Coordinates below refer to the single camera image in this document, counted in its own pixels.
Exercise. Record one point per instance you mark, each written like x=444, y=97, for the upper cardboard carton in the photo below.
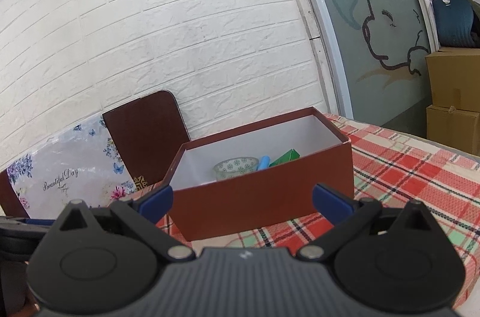
x=454, y=78

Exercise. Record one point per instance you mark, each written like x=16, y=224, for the green plastic box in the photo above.
x=288, y=156

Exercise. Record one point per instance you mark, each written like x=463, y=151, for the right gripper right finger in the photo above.
x=385, y=257

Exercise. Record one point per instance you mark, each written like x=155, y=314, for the blue marker pen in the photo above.
x=264, y=163

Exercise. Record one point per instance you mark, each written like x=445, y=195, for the clear packing tape roll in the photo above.
x=231, y=168

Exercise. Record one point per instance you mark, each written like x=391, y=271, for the brown cardboard storage box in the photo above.
x=205, y=208

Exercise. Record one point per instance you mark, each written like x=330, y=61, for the dark brown wooden board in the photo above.
x=147, y=133

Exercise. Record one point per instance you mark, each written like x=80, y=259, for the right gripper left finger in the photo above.
x=100, y=258

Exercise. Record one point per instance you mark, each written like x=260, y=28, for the dark blue chair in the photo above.
x=457, y=23

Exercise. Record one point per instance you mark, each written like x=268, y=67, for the red plaid bed sheet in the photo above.
x=392, y=168

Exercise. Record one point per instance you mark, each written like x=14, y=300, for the lower cardboard carton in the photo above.
x=453, y=128

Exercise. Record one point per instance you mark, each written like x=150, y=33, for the cardboard carton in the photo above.
x=454, y=78
x=453, y=128

